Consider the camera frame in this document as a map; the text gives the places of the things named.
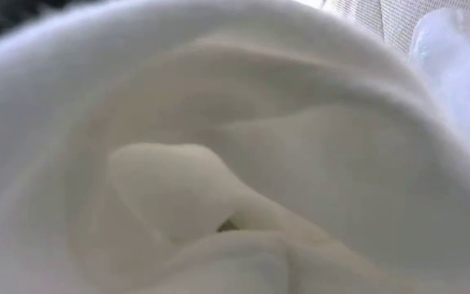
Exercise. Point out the beige fabric storage box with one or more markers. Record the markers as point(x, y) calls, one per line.
point(394, 20)

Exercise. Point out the small white garment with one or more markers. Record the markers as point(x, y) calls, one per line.
point(235, 163)

